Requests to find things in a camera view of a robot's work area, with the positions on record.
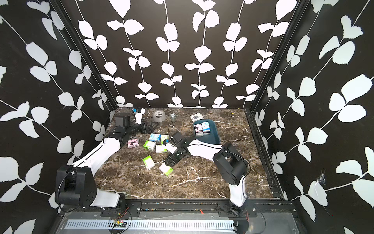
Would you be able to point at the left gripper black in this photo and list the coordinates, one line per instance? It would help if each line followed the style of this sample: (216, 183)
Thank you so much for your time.
(150, 129)

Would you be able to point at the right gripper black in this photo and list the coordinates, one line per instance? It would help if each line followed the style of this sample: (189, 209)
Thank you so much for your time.
(170, 158)

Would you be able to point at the green tissue pack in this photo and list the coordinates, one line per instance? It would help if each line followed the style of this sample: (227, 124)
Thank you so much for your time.
(160, 149)
(148, 162)
(164, 139)
(150, 145)
(167, 170)

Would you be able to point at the pink kuromi tissue pack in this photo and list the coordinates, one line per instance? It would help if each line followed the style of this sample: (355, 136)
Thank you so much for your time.
(198, 130)
(132, 143)

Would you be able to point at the blue Cinnamoroll tissue pack front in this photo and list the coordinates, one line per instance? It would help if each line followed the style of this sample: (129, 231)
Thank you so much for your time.
(206, 128)

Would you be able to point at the blue cinnamoroll tissue pack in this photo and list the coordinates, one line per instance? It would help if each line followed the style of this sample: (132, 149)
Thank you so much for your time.
(155, 137)
(206, 128)

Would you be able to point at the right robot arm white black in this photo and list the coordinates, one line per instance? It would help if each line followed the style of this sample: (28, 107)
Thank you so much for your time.
(230, 164)

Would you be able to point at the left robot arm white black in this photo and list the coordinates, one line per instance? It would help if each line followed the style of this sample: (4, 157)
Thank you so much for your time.
(75, 184)

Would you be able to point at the teal storage box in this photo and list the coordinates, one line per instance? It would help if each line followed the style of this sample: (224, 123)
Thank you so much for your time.
(213, 138)

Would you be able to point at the small white square box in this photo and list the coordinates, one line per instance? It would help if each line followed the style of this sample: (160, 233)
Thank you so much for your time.
(196, 117)

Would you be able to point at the blue Cinnamoroll tissue pack back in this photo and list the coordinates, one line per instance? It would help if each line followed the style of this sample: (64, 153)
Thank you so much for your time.
(155, 137)

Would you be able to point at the clear tape roll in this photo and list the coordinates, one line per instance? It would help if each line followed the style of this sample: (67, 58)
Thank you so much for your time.
(159, 116)

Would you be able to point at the green tissue pack left middle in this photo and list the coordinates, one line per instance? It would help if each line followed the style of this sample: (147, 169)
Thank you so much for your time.
(150, 145)

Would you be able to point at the green tissue pack back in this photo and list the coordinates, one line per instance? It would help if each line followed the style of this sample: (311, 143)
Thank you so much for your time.
(164, 139)

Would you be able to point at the green tissue pack centre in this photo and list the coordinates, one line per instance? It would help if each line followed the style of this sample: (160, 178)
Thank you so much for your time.
(160, 149)

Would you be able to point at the green tissue pack front left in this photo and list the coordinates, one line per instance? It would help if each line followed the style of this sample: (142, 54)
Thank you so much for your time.
(148, 162)

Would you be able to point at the white perforated strip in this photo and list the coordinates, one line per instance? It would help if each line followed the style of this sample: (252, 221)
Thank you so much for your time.
(172, 225)

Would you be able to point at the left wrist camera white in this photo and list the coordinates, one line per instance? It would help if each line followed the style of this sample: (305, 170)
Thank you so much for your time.
(138, 113)

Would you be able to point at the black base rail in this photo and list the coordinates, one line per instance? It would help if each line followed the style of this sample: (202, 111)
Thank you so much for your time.
(223, 207)

